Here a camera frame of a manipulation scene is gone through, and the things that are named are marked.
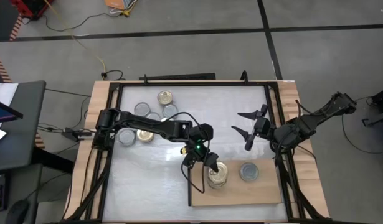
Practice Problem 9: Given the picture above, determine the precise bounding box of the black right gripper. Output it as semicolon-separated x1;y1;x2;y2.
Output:
231;104;275;152

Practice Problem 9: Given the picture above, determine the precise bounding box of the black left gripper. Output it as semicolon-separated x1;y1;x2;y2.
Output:
181;138;220;174

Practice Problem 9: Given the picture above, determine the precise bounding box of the black shelf side panel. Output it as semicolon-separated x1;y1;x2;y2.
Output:
187;154;192;207

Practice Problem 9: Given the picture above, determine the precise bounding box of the light wooden shelf board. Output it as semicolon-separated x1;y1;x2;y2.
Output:
190;158;283;207

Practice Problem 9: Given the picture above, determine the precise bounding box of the black usb hub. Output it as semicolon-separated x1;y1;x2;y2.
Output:
60;126;95;142

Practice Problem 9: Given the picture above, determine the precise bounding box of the black device stand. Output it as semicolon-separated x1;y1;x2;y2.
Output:
361;86;383;128

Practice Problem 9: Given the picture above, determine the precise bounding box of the orange cardboard box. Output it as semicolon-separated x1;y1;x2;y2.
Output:
104;0;133;11

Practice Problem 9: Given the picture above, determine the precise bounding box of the grey desk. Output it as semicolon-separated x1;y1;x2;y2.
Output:
0;80;47;174

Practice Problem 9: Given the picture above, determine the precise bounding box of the black computer mouse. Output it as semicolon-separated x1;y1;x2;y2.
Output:
4;198;30;224

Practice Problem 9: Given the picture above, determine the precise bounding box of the white paper sheet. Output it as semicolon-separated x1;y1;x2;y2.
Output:
0;82;19;106

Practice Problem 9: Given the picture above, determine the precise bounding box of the red equipment box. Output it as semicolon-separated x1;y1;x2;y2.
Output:
9;0;55;20

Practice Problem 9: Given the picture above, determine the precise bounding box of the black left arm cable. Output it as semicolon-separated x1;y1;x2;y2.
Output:
166;111;210;194

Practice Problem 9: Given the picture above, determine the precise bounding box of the black metal table frame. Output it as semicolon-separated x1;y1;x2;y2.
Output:
59;70;332;224

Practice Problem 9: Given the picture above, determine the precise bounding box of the black plug with cable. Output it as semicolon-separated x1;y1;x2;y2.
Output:
100;70;125;81

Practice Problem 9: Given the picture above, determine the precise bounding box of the yellow hanging cable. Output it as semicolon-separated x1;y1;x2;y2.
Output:
43;0;107;74

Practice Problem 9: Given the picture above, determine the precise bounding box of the black floor cable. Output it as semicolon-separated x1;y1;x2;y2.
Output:
41;11;130;34

